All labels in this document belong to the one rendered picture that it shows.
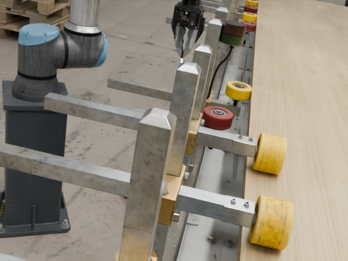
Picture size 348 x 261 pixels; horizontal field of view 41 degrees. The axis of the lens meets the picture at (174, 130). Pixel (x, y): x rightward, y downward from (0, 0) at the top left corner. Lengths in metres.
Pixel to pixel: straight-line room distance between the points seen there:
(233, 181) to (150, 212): 1.00
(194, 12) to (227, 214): 0.64
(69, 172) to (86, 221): 1.47
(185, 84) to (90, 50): 1.23
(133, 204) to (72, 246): 1.60
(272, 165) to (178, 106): 0.31
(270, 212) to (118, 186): 0.25
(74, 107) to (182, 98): 0.36
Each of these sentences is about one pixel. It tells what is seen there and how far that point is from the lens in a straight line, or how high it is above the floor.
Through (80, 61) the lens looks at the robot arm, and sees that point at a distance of 1.93.
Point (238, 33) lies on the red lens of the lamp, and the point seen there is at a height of 1.12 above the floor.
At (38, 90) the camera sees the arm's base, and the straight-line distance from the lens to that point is 1.90.
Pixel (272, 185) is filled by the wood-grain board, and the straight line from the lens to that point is 0.98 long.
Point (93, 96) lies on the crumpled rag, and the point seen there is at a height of 0.87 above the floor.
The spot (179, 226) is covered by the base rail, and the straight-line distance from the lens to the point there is 1.13.
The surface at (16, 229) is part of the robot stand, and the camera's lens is 2.18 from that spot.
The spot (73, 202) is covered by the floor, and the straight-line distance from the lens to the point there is 2.38.
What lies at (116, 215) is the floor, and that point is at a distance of 2.31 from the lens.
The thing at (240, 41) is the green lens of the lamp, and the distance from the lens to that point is 1.21.
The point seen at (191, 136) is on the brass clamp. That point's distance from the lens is 0.95.
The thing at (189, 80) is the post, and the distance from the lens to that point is 0.72.
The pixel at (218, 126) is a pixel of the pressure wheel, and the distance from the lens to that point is 1.22.
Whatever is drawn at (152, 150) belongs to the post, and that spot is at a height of 1.14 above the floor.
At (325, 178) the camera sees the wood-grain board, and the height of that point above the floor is 0.90.
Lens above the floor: 1.37
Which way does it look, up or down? 25 degrees down
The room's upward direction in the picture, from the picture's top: 11 degrees clockwise
